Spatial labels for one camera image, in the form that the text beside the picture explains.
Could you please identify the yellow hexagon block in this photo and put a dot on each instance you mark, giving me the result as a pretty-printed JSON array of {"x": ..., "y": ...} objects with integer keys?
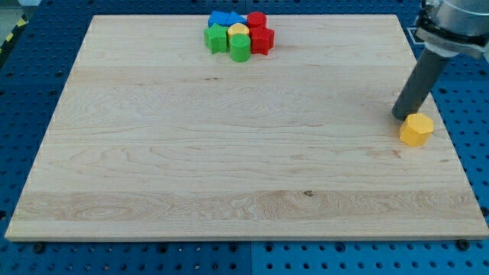
[{"x": 416, "y": 129}]

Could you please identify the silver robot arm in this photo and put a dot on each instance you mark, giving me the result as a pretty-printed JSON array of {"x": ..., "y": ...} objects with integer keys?
[{"x": 451, "y": 27}]

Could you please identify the light wooden board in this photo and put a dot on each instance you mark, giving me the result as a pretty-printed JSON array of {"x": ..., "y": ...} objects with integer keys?
[{"x": 154, "y": 138}]

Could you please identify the green cylinder block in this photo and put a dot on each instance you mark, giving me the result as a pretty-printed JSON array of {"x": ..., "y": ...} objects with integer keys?
[{"x": 240, "y": 47}]

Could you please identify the red star block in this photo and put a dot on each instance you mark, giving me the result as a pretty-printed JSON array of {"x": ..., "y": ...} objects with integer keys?
[{"x": 262, "y": 40}]

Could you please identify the green star block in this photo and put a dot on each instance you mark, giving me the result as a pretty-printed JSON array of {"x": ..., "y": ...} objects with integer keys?
[{"x": 216, "y": 38}]

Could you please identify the yellow heart block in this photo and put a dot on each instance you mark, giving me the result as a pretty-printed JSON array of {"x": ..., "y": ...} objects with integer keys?
[{"x": 237, "y": 29}]

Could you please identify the red cylinder block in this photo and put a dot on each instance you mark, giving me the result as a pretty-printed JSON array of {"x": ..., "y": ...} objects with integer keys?
[{"x": 256, "y": 19}]

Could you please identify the blue triangle block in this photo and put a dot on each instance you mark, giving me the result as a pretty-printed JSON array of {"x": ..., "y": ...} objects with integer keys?
[{"x": 235, "y": 18}]

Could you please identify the blue cube block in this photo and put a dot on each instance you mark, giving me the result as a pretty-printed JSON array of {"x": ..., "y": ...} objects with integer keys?
[{"x": 218, "y": 17}]

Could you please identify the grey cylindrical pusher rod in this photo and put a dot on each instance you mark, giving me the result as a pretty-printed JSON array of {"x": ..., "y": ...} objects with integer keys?
[{"x": 423, "y": 77}]

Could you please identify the black bolt left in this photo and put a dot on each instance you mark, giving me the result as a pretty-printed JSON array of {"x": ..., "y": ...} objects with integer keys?
[{"x": 38, "y": 247}]

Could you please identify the black bolt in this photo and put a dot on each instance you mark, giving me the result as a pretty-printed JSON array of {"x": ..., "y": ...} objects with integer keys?
[
  {"x": 38, "y": 247},
  {"x": 463, "y": 244}
]

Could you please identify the black bolt right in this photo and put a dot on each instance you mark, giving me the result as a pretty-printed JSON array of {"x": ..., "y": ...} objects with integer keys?
[{"x": 463, "y": 244}]

